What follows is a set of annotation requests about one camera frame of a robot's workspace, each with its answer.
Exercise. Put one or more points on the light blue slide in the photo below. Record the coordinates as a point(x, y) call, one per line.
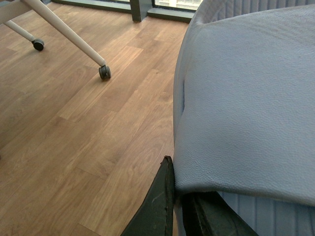
point(244, 112)

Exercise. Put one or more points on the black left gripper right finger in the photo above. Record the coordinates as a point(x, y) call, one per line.
point(207, 214)

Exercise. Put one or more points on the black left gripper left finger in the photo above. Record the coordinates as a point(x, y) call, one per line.
point(155, 215)

